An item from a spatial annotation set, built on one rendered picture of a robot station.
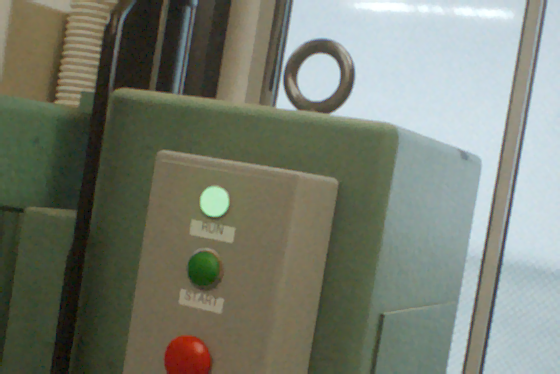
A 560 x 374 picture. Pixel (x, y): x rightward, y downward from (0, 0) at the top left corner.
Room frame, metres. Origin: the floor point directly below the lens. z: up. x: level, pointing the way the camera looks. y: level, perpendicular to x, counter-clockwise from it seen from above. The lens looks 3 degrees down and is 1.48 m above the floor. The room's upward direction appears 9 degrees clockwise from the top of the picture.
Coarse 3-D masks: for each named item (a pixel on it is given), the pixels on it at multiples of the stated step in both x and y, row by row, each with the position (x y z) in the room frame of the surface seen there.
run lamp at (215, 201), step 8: (208, 192) 0.55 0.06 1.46; (216, 192) 0.55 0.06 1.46; (224, 192) 0.55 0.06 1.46; (200, 200) 0.55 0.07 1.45; (208, 200) 0.55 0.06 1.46; (216, 200) 0.55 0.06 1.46; (224, 200) 0.55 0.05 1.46; (208, 208) 0.55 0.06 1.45; (216, 208) 0.55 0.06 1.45; (224, 208) 0.55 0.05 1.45; (208, 216) 0.55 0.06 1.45; (216, 216) 0.55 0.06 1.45; (224, 216) 0.55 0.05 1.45
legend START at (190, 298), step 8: (184, 296) 0.56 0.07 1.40; (192, 296) 0.56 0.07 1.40; (200, 296) 0.56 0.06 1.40; (208, 296) 0.55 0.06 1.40; (184, 304) 0.56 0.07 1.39; (192, 304) 0.56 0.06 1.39; (200, 304) 0.56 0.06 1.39; (208, 304) 0.55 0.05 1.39; (216, 304) 0.55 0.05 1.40; (216, 312) 0.55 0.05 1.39
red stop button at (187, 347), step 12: (180, 336) 0.55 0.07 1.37; (192, 336) 0.55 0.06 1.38; (168, 348) 0.55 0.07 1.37; (180, 348) 0.55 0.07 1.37; (192, 348) 0.54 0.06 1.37; (204, 348) 0.54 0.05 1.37; (168, 360) 0.55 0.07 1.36; (180, 360) 0.55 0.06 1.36; (192, 360) 0.54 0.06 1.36; (204, 360) 0.54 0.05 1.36; (168, 372) 0.55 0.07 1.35; (180, 372) 0.55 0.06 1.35; (192, 372) 0.54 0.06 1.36; (204, 372) 0.54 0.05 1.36
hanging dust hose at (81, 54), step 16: (80, 0) 2.27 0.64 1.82; (96, 0) 2.25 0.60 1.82; (112, 0) 2.27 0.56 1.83; (80, 16) 2.26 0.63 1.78; (96, 16) 2.26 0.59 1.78; (80, 32) 2.25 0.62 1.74; (96, 32) 2.26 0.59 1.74; (64, 48) 2.29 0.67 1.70; (80, 48) 2.25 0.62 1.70; (96, 48) 2.25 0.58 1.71; (64, 64) 2.30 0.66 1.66; (80, 64) 2.26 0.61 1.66; (96, 64) 2.25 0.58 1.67; (64, 80) 2.26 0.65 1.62; (80, 80) 2.26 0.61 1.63; (64, 96) 2.26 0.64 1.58; (80, 96) 2.25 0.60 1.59
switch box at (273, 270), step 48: (192, 192) 0.56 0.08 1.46; (240, 192) 0.55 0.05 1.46; (288, 192) 0.54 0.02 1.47; (336, 192) 0.59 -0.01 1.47; (144, 240) 0.58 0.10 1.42; (192, 240) 0.56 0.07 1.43; (240, 240) 0.55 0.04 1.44; (288, 240) 0.54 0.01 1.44; (144, 288) 0.57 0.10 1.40; (192, 288) 0.56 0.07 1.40; (240, 288) 0.55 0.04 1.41; (288, 288) 0.54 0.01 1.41; (144, 336) 0.57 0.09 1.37; (240, 336) 0.54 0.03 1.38; (288, 336) 0.55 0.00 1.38
